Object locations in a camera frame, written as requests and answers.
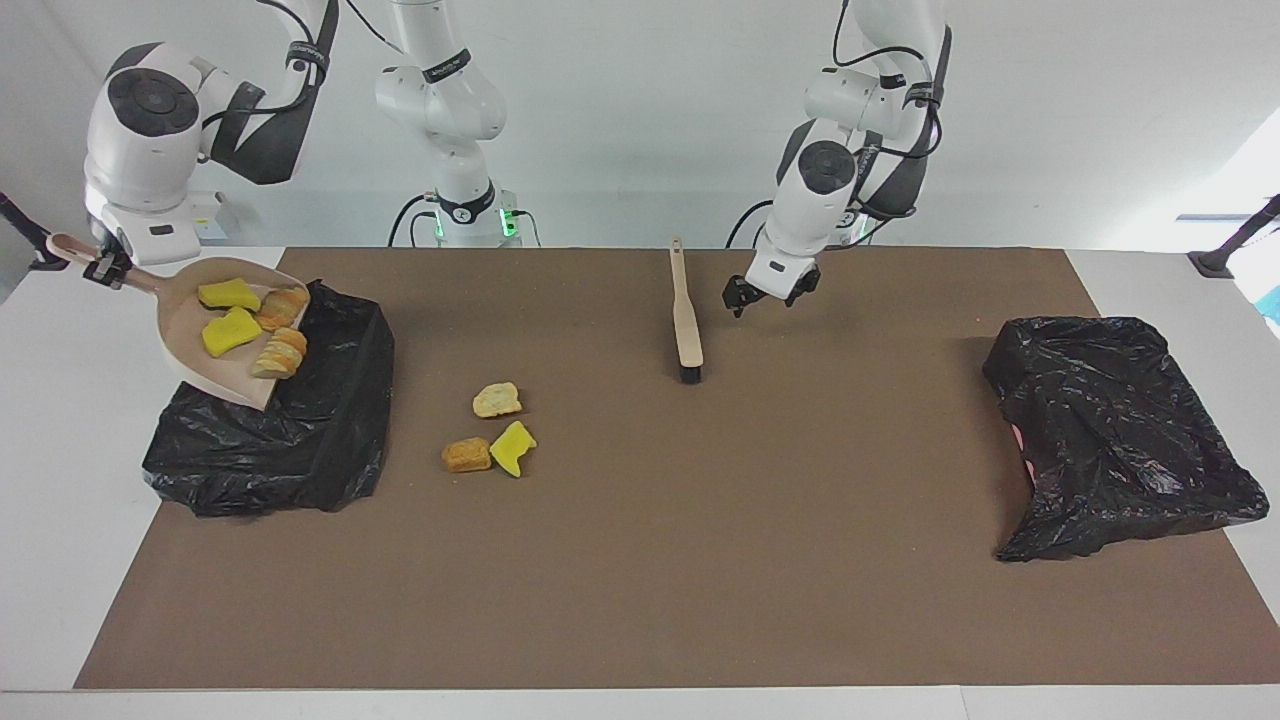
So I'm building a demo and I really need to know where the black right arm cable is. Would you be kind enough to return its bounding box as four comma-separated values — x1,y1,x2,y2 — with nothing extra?
200,0,403,136

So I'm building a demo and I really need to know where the brown table mat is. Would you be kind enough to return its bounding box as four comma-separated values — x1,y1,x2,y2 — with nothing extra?
73,247,1280,691

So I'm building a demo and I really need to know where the brown round bun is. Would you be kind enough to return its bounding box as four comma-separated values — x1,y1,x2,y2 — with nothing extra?
441,437,494,474

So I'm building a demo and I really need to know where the croissant bread piece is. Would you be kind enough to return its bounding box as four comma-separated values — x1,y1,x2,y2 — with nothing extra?
472,382,523,419
255,285,311,332
250,327,308,380

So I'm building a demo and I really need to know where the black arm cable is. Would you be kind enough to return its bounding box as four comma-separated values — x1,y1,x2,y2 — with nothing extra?
200,0,403,136
833,0,946,219

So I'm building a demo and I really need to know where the white power strip box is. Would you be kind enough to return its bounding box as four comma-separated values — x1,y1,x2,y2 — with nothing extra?
192,192,239,241

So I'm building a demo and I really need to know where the yellow green sponge piece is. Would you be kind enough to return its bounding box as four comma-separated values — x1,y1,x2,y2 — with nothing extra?
201,306,264,359
488,420,538,479

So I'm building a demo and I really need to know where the beige plastic dustpan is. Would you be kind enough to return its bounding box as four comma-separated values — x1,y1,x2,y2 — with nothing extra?
46,232,311,412

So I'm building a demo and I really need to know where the beige hand brush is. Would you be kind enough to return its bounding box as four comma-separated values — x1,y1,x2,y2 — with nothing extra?
669,237,705,385

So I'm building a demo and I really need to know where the black left base cable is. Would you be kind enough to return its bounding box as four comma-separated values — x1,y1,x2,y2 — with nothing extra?
725,198,779,248

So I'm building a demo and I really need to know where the black base cable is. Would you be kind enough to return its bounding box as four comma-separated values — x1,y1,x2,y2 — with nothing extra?
387,193,443,248
725,198,779,248

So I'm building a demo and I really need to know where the black right base cable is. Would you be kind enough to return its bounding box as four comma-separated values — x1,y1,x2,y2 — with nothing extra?
387,193,443,248

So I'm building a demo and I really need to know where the black trash bag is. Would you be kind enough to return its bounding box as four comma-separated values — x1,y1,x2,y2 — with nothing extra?
141,279,397,518
982,315,1271,563

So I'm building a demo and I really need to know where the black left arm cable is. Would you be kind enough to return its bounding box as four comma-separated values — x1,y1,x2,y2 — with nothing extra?
833,0,946,219

